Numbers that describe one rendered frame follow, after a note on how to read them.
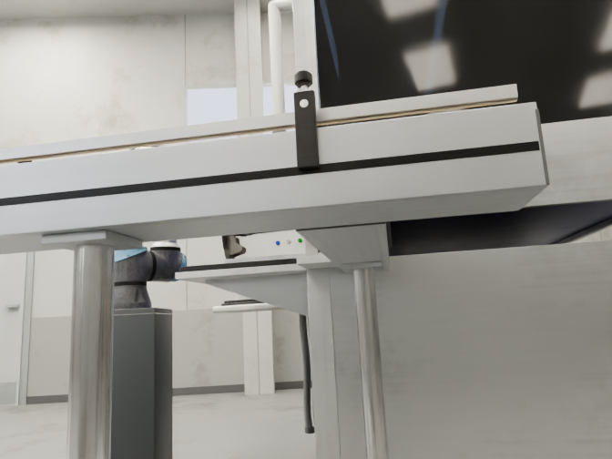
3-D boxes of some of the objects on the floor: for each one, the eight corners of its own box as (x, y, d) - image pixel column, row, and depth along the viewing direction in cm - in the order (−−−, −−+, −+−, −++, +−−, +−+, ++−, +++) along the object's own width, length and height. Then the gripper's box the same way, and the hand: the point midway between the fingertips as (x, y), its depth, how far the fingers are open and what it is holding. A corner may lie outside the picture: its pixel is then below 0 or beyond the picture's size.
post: (351, 601, 125) (309, -97, 164) (350, 616, 119) (305, -111, 158) (327, 600, 126) (290, -92, 165) (323, 614, 120) (286, -108, 159)
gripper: (244, 195, 152) (245, 262, 148) (252, 201, 160) (254, 265, 157) (218, 198, 153) (219, 264, 149) (228, 204, 162) (229, 267, 158)
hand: (228, 261), depth 154 cm, fingers closed, pressing on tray
